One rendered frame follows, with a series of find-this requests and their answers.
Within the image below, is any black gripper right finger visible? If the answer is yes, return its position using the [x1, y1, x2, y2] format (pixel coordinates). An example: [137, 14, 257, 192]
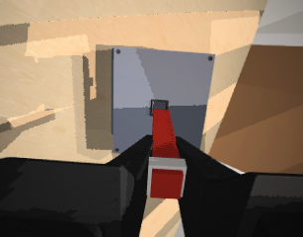
[175, 136, 303, 237]

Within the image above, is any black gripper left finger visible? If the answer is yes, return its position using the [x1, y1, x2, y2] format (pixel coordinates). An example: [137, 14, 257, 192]
[0, 134, 154, 237]

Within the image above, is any grey sloped panel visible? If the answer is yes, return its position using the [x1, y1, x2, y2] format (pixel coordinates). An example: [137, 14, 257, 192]
[112, 47, 215, 154]

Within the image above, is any red square peg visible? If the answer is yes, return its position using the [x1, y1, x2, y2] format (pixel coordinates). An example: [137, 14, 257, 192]
[147, 109, 187, 199]

